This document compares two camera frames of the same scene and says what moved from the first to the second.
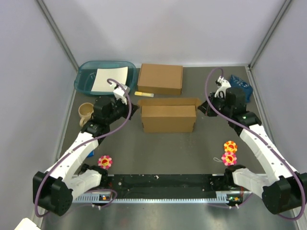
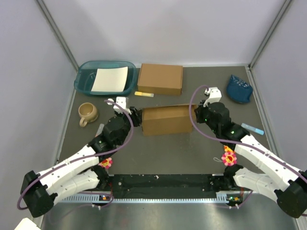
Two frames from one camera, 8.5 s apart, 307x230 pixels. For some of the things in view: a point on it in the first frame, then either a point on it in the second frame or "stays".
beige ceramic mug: [85, 110] stays
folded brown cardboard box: [160, 79] stays
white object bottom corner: [26, 224] stays
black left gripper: [126, 107] → [136, 116]
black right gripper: [205, 109] → [199, 110]
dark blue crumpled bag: [236, 82] stays
